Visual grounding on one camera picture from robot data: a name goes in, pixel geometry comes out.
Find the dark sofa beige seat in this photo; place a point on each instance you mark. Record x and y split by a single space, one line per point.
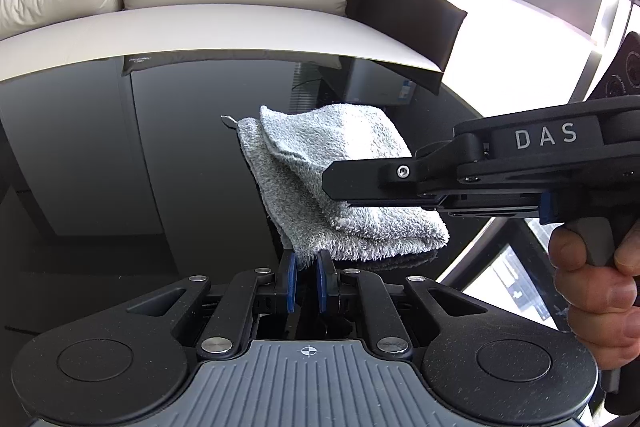
416 35

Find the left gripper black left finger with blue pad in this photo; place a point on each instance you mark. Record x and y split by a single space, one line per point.
128 361

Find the bare right hand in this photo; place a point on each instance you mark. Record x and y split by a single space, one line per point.
602 313

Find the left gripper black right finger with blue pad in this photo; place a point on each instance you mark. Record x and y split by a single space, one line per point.
480 362

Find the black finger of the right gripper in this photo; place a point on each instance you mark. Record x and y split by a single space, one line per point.
384 182

